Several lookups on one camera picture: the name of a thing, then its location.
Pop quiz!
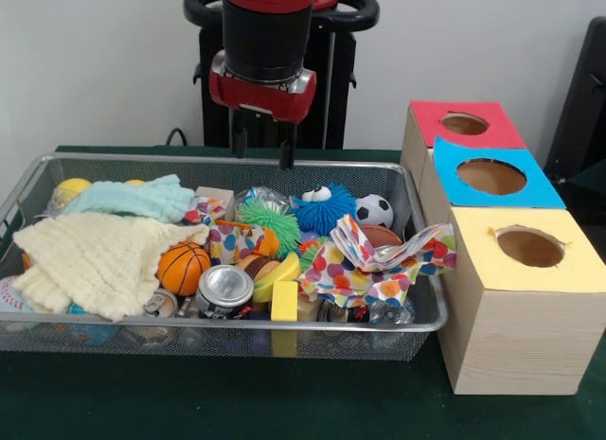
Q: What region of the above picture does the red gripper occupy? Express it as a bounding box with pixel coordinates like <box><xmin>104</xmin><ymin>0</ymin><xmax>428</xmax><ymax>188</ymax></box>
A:
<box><xmin>209</xmin><ymin>50</ymin><xmax>319</xmax><ymax>170</ymax></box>

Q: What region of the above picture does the small orange basketball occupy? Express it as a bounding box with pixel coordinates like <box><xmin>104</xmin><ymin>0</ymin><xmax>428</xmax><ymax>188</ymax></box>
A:
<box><xmin>156</xmin><ymin>242</ymin><xmax>212</xmax><ymax>297</ymax></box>

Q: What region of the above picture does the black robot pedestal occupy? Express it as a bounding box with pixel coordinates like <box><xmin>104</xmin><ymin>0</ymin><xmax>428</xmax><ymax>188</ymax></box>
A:
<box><xmin>185</xmin><ymin>0</ymin><xmax>380</xmax><ymax>148</ymax></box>

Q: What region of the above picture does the wooden box with three holes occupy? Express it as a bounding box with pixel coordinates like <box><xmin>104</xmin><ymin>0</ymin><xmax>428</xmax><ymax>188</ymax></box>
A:
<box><xmin>401</xmin><ymin>101</ymin><xmax>606</xmax><ymax>396</ymax></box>

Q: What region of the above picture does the blue spiky ball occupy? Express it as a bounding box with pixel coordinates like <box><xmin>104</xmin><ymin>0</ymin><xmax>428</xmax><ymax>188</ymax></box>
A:
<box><xmin>294</xmin><ymin>185</ymin><xmax>359</xmax><ymax>237</ymax></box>

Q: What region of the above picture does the yellow ball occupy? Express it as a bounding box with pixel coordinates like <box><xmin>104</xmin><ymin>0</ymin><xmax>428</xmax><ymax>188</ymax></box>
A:
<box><xmin>54</xmin><ymin>178</ymin><xmax>93</xmax><ymax>209</ymax></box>

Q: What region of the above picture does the yellow plastic block toy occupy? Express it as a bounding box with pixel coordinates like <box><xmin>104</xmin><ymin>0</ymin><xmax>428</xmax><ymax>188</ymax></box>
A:
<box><xmin>251</xmin><ymin>254</ymin><xmax>303</xmax><ymax>323</ymax></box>

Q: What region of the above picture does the dark green table cloth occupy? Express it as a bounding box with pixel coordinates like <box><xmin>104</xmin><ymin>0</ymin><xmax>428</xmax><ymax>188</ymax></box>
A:
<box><xmin>0</xmin><ymin>145</ymin><xmax>606</xmax><ymax>440</ymax></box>

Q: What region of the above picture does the mint green waffle cloth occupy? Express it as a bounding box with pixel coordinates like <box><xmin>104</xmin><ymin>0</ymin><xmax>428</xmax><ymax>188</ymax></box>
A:
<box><xmin>62</xmin><ymin>175</ymin><xmax>195</xmax><ymax>223</ymax></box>

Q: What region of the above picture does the wooden cube block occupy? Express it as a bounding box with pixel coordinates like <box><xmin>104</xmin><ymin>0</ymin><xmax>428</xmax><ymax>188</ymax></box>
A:
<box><xmin>196</xmin><ymin>186</ymin><xmax>237</xmax><ymax>221</ymax></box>

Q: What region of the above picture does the cream yellow waffle cloth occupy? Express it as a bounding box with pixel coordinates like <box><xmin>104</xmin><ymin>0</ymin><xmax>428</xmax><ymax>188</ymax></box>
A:
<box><xmin>11</xmin><ymin>213</ymin><xmax>209</xmax><ymax>323</ymax></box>

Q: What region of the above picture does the brown toy football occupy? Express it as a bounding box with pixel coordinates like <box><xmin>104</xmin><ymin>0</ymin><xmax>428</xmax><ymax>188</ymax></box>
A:
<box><xmin>363</xmin><ymin>224</ymin><xmax>404</xmax><ymax>250</ymax></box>

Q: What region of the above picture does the colourful patterned cloth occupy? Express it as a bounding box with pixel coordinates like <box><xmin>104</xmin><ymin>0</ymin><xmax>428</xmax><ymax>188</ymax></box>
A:
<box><xmin>182</xmin><ymin>196</ymin><xmax>280</xmax><ymax>266</ymax></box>
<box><xmin>298</xmin><ymin>213</ymin><xmax>458</xmax><ymax>310</ymax></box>

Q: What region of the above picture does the silver metal can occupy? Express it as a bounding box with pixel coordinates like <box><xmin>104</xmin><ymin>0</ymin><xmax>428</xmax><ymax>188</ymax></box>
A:
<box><xmin>197</xmin><ymin>264</ymin><xmax>255</xmax><ymax>320</ymax></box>

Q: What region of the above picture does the shallow wire mesh bin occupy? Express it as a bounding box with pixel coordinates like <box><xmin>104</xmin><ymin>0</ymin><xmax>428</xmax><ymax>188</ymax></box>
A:
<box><xmin>0</xmin><ymin>153</ymin><xmax>449</xmax><ymax>361</ymax></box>

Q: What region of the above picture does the black chair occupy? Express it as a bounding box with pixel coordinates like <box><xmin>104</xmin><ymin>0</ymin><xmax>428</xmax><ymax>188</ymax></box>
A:
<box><xmin>544</xmin><ymin>17</ymin><xmax>606</xmax><ymax>235</ymax></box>

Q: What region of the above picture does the small black white soccer ball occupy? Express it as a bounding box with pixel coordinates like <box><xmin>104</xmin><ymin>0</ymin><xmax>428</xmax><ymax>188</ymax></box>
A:
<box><xmin>355</xmin><ymin>194</ymin><xmax>395</xmax><ymax>228</ymax></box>

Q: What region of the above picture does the green spiky ball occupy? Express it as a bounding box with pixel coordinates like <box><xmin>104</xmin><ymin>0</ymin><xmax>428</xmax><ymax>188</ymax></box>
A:
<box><xmin>237</xmin><ymin>199</ymin><xmax>302</xmax><ymax>259</ymax></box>

